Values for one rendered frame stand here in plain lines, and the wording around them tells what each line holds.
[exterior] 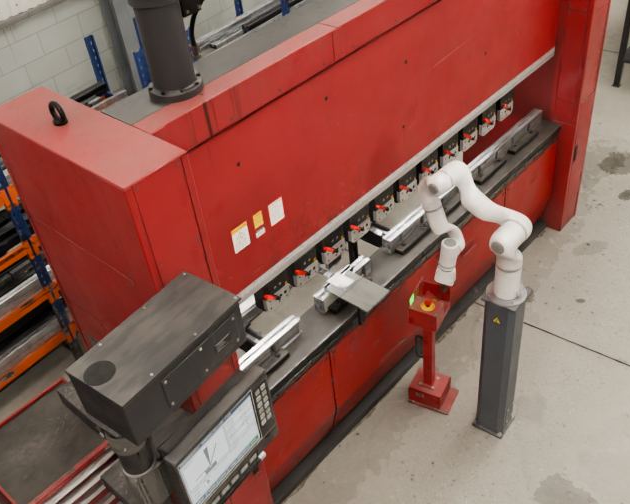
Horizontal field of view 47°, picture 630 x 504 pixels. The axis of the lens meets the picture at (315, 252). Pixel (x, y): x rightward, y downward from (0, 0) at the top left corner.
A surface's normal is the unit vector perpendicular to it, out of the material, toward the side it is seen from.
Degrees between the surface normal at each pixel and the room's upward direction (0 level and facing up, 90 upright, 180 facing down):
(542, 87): 90
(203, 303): 0
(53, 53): 90
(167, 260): 90
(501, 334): 90
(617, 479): 0
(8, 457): 0
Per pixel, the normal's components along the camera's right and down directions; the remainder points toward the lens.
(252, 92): 0.75, 0.36
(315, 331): -0.10, -0.76
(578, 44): -0.66, 0.53
